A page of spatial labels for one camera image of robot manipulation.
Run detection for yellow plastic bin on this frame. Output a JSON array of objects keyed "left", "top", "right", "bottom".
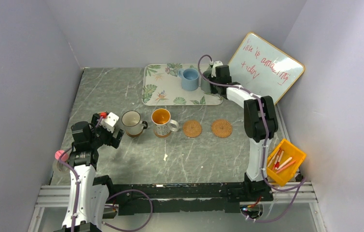
[{"left": 266, "top": 139, "right": 307, "bottom": 186}]

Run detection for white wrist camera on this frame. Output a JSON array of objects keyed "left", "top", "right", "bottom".
[
  {"left": 99, "top": 112, "right": 119, "bottom": 133},
  {"left": 210, "top": 61, "right": 223, "bottom": 77}
]

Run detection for white mug black rim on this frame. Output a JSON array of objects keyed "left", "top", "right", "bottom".
[{"left": 121, "top": 111, "right": 148, "bottom": 134}]

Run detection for yellow-framed whiteboard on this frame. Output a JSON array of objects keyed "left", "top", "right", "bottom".
[{"left": 228, "top": 32, "right": 305, "bottom": 104}]

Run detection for red-capped white marker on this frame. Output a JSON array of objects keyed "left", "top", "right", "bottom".
[{"left": 273, "top": 150, "right": 284, "bottom": 170}]

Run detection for grey-green mug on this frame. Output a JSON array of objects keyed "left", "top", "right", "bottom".
[{"left": 200, "top": 70, "right": 212, "bottom": 94}]

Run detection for yellow-inside patterned mug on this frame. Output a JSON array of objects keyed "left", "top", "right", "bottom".
[{"left": 151, "top": 108, "right": 180, "bottom": 138}]

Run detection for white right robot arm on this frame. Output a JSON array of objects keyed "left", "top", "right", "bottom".
[{"left": 198, "top": 63, "right": 278, "bottom": 201}]

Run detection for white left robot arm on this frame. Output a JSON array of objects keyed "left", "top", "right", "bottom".
[{"left": 60, "top": 112, "right": 124, "bottom": 232}]

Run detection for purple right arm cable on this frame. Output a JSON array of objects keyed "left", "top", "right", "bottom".
[{"left": 198, "top": 54, "right": 307, "bottom": 223}]

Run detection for pale marker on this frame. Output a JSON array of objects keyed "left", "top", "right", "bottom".
[{"left": 267, "top": 148, "right": 280, "bottom": 167}]

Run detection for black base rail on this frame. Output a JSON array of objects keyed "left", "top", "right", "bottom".
[{"left": 93, "top": 176, "right": 273, "bottom": 216}]

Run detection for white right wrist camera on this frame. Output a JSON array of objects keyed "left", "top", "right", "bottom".
[{"left": 210, "top": 61, "right": 223, "bottom": 77}]

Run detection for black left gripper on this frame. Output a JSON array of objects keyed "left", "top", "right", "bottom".
[{"left": 89, "top": 114, "right": 123, "bottom": 148}]

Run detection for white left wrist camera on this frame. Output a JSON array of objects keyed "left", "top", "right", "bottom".
[{"left": 99, "top": 112, "right": 119, "bottom": 133}]

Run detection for orange marker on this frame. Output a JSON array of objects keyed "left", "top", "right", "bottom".
[{"left": 276, "top": 160, "right": 296, "bottom": 174}]

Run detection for leaf-patterned white tray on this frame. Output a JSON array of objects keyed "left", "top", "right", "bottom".
[{"left": 141, "top": 63, "right": 223, "bottom": 106}]

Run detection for smooth wooden coaster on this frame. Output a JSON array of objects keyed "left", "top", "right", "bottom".
[{"left": 126, "top": 130, "right": 143, "bottom": 137}]

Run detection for pink-capped bottle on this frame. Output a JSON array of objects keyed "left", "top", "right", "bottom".
[{"left": 55, "top": 150, "right": 69, "bottom": 163}]

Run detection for light blue mug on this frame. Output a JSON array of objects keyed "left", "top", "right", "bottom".
[{"left": 178, "top": 68, "right": 199, "bottom": 91}]

